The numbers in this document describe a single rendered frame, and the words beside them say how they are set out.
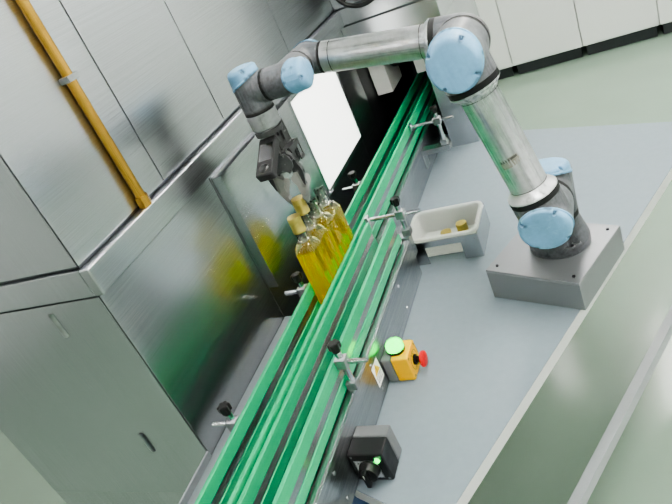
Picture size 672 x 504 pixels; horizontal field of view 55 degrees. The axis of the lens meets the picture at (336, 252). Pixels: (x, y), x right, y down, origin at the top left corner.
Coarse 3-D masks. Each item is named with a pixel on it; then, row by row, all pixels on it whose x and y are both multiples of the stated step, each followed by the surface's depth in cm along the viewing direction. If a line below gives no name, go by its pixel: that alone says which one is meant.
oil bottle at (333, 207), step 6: (330, 204) 176; (336, 204) 178; (324, 210) 176; (330, 210) 175; (336, 210) 177; (336, 216) 176; (342, 216) 179; (336, 222) 177; (342, 222) 179; (342, 228) 178; (348, 228) 182; (342, 234) 178; (348, 234) 181; (348, 240) 180; (348, 246) 180
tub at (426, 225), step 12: (456, 204) 202; (468, 204) 200; (480, 204) 196; (420, 216) 207; (432, 216) 206; (444, 216) 204; (456, 216) 203; (468, 216) 202; (480, 216) 192; (420, 228) 206; (432, 228) 208; (444, 228) 206; (456, 228) 204; (420, 240) 193
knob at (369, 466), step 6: (366, 462) 132; (372, 462) 132; (360, 468) 132; (366, 468) 131; (372, 468) 131; (378, 468) 132; (360, 474) 132; (366, 474) 131; (372, 474) 131; (378, 474) 132; (366, 480) 131; (372, 480) 132
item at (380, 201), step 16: (432, 96) 274; (416, 112) 250; (416, 128) 248; (400, 144) 228; (400, 160) 226; (384, 176) 210; (400, 176) 223; (384, 192) 208; (368, 208) 194; (384, 208) 205; (352, 240) 182; (320, 320) 157; (304, 352) 148; (288, 384) 139; (272, 416) 132; (256, 448) 126; (240, 480) 120
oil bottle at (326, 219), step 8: (320, 216) 172; (328, 216) 172; (328, 224) 171; (336, 224) 175; (328, 232) 172; (336, 232) 175; (336, 240) 174; (344, 240) 178; (336, 248) 174; (344, 248) 177
